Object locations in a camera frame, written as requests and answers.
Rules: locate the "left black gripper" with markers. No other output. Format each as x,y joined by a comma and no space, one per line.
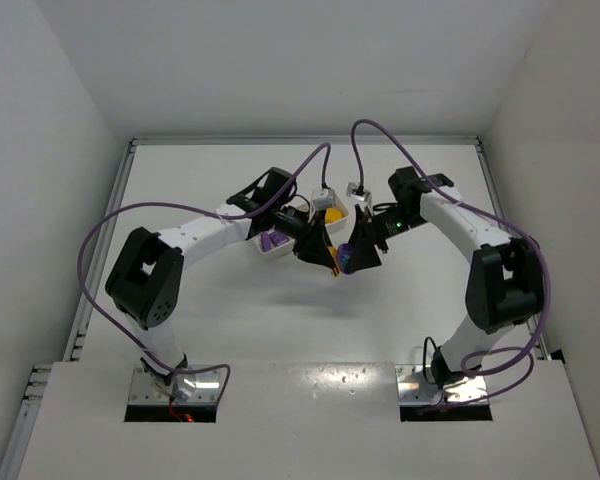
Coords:
309,239

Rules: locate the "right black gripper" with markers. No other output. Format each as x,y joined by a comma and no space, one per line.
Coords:
366,238

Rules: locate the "yellow striped lego brick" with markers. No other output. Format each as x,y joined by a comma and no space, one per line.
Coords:
335,269

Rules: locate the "white three-compartment tray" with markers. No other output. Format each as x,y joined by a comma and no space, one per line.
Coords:
304,210

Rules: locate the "purple lego brick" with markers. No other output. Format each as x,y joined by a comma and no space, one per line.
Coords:
278,238

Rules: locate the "thin purple lego plate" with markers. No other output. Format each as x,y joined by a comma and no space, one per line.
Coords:
266,242

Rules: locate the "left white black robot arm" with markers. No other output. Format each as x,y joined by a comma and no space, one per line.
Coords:
144,283

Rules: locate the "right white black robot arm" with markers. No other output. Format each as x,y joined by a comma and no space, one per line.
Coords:
505,284

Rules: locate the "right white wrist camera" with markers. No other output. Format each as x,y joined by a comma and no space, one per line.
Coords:
358,193

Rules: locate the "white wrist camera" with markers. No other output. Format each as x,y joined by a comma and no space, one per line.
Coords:
322,199
358,193

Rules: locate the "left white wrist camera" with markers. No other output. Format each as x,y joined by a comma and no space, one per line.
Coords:
322,199

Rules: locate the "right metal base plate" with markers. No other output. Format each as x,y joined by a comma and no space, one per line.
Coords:
415,391

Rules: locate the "metal base plate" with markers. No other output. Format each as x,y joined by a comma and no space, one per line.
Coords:
191,390
415,391

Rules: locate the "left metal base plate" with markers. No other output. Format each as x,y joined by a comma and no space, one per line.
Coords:
191,390

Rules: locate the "back aluminium frame rail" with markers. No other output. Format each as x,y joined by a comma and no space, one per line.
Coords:
295,140

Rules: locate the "left aluminium frame rail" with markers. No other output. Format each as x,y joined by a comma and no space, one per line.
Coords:
38,377

